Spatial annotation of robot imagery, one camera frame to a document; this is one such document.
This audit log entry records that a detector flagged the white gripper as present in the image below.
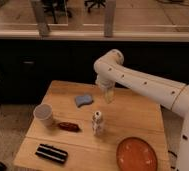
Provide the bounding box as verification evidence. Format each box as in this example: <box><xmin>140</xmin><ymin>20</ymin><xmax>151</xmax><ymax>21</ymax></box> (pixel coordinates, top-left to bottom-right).
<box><xmin>95</xmin><ymin>75</ymin><xmax>115</xmax><ymax>103</ymax></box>

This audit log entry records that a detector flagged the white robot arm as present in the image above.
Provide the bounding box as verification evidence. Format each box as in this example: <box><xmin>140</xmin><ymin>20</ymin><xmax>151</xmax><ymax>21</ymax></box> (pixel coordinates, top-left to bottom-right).
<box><xmin>94</xmin><ymin>49</ymin><xmax>189</xmax><ymax>171</ymax></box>

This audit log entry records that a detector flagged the wooden table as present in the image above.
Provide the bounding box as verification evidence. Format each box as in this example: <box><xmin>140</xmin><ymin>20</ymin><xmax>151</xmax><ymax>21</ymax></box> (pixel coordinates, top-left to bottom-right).
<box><xmin>14</xmin><ymin>81</ymin><xmax>170</xmax><ymax>171</ymax></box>

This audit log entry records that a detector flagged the dark red oblong object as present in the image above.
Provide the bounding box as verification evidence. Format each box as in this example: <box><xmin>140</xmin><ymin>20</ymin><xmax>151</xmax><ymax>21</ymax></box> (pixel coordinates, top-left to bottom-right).
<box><xmin>58</xmin><ymin>122</ymin><xmax>80</xmax><ymax>132</ymax></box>

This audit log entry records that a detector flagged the white paper cup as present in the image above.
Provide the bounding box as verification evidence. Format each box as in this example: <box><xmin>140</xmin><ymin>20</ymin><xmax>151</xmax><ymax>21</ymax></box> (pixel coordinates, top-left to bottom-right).
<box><xmin>33</xmin><ymin>104</ymin><xmax>54</xmax><ymax>126</ymax></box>

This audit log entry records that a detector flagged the black white striped box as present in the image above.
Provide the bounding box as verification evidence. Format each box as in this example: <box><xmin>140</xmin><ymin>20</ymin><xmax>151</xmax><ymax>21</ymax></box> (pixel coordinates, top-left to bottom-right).
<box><xmin>35</xmin><ymin>144</ymin><xmax>68</xmax><ymax>164</ymax></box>

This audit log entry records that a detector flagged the black office chair right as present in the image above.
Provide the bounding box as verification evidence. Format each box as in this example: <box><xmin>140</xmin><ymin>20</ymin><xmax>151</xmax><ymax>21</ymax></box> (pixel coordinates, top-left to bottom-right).
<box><xmin>84</xmin><ymin>0</ymin><xmax>106</xmax><ymax>13</ymax></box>

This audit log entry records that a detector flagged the black office chair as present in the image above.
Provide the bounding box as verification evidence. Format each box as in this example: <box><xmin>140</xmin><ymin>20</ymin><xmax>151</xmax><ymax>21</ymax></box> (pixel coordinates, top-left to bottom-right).
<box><xmin>41</xmin><ymin>0</ymin><xmax>72</xmax><ymax>24</ymax></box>
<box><xmin>84</xmin><ymin>0</ymin><xmax>106</xmax><ymax>13</ymax></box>

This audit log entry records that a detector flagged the black cabinet front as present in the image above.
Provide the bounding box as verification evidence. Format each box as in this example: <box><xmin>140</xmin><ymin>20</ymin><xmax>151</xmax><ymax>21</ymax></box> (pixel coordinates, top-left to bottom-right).
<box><xmin>0</xmin><ymin>39</ymin><xmax>189</xmax><ymax>104</ymax></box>

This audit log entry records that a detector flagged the black office chair left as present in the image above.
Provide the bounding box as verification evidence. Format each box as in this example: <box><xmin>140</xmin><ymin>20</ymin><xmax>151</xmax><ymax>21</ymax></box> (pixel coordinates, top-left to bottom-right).
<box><xmin>41</xmin><ymin>0</ymin><xmax>72</xmax><ymax>24</ymax></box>

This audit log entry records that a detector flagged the grey metal post right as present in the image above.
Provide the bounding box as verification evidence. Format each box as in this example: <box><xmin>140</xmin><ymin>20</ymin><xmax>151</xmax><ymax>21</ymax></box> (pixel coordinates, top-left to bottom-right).
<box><xmin>104</xmin><ymin>0</ymin><xmax>116</xmax><ymax>37</ymax></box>

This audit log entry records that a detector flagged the grey metal post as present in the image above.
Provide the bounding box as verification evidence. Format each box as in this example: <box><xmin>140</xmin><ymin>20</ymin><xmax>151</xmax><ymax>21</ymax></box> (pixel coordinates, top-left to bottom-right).
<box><xmin>30</xmin><ymin>0</ymin><xmax>50</xmax><ymax>37</ymax></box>
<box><xmin>104</xmin><ymin>0</ymin><xmax>116</xmax><ymax>37</ymax></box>

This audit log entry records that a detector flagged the grey metal post left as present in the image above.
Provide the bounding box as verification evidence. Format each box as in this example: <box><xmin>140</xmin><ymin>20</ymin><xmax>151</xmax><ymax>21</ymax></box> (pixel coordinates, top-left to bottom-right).
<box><xmin>30</xmin><ymin>0</ymin><xmax>50</xmax><ymax>37</ymax></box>

